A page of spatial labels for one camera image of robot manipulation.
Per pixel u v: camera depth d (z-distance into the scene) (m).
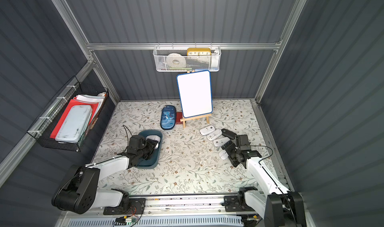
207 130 1.01
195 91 0.91
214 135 0.97
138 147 0.74
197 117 1.02
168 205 0.75
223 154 0.89
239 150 0.66
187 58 0.88
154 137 0.96
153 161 0.86
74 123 0.67
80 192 0.42
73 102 0.77
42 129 0.61
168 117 1.05
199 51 0.87
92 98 0.79
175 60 0.83
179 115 1.09
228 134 0.99
